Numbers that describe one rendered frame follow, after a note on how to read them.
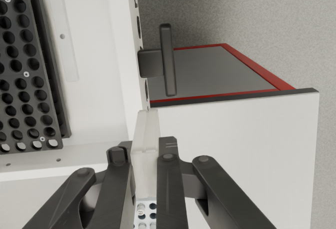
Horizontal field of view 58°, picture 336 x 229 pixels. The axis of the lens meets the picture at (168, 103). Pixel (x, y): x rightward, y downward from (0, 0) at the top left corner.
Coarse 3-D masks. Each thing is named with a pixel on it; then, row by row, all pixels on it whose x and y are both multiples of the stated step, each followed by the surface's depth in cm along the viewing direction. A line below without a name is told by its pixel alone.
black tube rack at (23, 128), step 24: (0, 0) 29; (0, 24) 30; (24, 24) 32; (0, 48) 30; (48, 48) 33; (0, 72) 31; (24, 72) 31; (48, 72) 35; (0, 96) 32; (24, 96) 35; (0, 120) 33; (24, 120) 33; (48, 120) 36; (0, 144) 34
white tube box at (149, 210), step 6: (138, 198) 49; (144, 198) 49; (150, 198) 49; (144, 204) 49; (150, 204) 50; (144, 210) 49; (150, 210) 49; (138, 216) 50; (144, 216) 50; (150, 216) 50; (138, 222) 50; (144, 222) 50; (150, 222) 50
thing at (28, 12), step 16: (16, 0) 29; (16, 16) 29; (32, 16) 30; (16, 32) 30; (32, 32) 30; (32, 80) 32; (32, 96) 32; (48, 96) 32; (48, 112) 33; (48, 144) 34
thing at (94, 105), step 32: (64, 0) 35; (96, 0) 35; (96, 32) 36; (96, 64) 37; (64, 96) 39; (96, 96) 39; (96, 128) 40; (0, 160) 38; (32, 160) 38; (64, 160) 37; (96, 160) 36
